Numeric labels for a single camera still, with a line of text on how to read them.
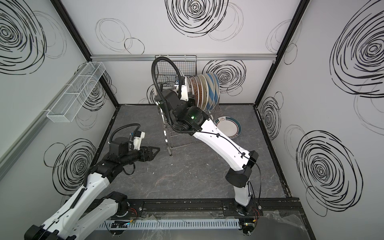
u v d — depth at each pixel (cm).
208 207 76
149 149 68
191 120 43
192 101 55
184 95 53
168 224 96
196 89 67
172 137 96
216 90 71
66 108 72
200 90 68
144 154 67
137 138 69
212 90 72
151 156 68
